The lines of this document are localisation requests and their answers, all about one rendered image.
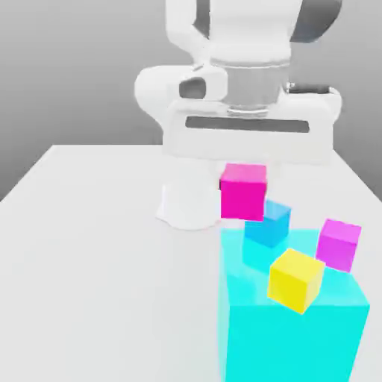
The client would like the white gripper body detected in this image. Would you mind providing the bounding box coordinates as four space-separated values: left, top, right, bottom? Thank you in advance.
161 99 335 166

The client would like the small magenta cube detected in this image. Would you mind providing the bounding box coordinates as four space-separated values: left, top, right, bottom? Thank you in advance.
219 163 267 222

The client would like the small blue cube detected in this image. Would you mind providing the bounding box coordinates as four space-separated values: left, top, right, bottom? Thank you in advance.
244 198 292 248

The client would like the small violet cube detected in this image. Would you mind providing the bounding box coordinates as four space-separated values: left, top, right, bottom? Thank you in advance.
315 218 363 273

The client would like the small yellow cube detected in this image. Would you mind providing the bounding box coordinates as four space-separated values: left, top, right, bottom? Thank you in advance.
266 248 326 315

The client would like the large cyan box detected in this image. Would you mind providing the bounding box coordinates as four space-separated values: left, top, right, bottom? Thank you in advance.
219 227 372 382

